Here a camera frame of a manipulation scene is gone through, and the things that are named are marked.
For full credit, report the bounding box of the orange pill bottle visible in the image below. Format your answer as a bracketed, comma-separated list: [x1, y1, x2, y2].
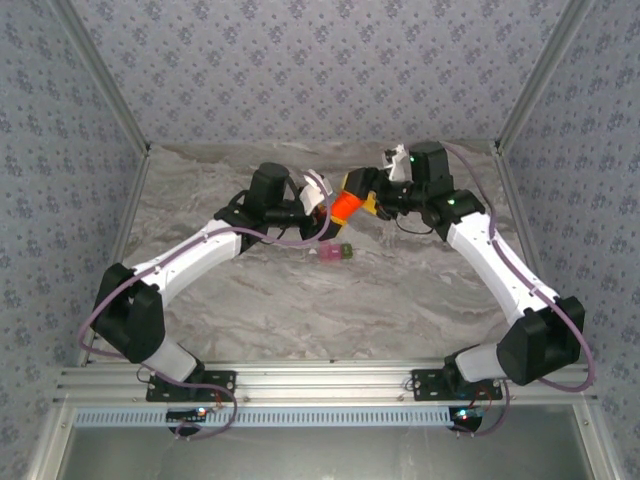
[329, 189, 369, 226]

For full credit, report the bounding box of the pink and green pill organizer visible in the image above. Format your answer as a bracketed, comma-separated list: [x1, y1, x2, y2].
[305, 241, 355, 264]

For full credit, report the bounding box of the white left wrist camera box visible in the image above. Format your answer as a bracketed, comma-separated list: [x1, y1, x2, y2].
[298, 168, 332, 214]

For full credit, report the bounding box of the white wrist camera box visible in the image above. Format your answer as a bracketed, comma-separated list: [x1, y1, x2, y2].
[380, 143, 409, 182]
[298, 168, 332, 214]

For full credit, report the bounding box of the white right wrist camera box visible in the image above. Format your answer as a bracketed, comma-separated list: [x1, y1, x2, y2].
[380, 143, 409, 182]

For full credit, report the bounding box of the aluminium side rail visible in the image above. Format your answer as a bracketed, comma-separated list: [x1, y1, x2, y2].
[492, 142, 572, 365]
[77, 147, 152, 366]

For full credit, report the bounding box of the aluminium mounting rail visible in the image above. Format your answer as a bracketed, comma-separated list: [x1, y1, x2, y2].
[52, 362, 599, 406]

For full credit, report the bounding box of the aluminium corner post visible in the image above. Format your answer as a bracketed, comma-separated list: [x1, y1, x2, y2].
[49, 0, 152, 156]
[493, 0, 599, 154]

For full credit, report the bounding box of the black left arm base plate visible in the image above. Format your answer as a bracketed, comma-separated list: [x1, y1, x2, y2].
[145, 368, 237, 403]

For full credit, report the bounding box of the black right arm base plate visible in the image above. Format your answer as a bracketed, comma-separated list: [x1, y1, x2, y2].
[410, 368, 504, 403]

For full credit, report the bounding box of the slotted grey cable duct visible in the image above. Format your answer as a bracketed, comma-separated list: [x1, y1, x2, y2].
[73, 405, 454, 429]

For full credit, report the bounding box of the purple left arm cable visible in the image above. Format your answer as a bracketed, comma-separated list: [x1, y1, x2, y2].
[78, 172, 335, 442]

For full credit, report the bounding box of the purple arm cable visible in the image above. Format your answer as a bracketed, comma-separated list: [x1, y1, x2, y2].
[439, 141, 599, 439]
[78, 172, 335, 442]

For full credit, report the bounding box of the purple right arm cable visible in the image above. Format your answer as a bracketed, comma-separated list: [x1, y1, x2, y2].
[439, 141, 599, 439]

